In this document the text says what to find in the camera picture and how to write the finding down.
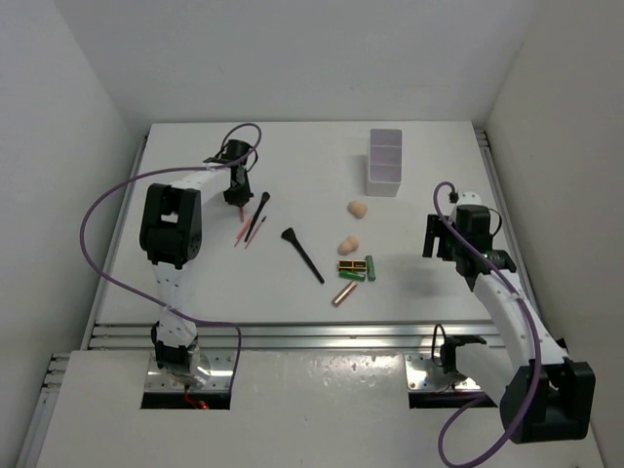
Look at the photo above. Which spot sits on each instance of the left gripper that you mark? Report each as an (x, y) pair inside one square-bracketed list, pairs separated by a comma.
[(242, 196)]

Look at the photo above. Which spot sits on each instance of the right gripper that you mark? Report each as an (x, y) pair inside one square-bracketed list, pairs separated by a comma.
[(436, 228)]

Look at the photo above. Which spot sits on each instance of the black round makeup brush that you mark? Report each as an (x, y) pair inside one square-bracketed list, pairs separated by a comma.
[(265, 197)]

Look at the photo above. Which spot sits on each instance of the pink makeup pencil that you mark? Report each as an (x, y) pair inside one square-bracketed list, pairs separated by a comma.
[(246, 220)]

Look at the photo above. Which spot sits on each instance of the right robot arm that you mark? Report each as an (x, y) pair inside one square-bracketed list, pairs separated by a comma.
[(542, 394)]

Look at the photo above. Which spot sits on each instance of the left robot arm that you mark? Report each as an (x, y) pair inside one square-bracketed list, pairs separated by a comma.
[(171, 235)]

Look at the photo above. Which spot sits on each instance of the upper beige makeup sponge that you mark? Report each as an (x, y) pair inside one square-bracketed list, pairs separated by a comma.
[(357, 209)]

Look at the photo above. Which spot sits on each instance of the beige makeup sponge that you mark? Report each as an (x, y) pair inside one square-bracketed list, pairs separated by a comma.
[(357, 209), (348, 246)]

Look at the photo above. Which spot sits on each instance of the lower beige makeup sponge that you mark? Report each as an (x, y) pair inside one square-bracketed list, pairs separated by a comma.
[(348, 246)]

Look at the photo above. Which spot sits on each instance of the red thin liner brush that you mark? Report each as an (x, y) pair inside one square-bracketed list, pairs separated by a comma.
[(254, 233)]

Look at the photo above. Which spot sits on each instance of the green tube upright side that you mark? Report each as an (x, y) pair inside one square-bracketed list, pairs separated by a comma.
[(371, 275)]

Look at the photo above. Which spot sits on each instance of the white divided organizer box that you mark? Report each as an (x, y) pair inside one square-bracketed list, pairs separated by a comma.
[(384, 163)]

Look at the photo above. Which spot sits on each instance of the green tube lying flat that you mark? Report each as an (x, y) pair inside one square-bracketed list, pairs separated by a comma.
[(352, 275)]

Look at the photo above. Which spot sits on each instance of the rose gold lipstick tube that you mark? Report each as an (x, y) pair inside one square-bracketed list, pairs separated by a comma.
[(344, 293)]

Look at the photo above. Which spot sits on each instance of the black gold lipstick case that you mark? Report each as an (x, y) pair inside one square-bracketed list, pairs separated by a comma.
[(352, 265)]

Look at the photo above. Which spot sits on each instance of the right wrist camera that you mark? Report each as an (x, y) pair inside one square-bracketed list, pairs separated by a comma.
[(460, 198)]

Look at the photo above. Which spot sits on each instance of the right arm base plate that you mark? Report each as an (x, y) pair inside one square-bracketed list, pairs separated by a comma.
[(424, 377)]

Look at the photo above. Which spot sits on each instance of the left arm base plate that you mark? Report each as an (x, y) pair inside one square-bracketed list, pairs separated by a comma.
[(212, 374)]

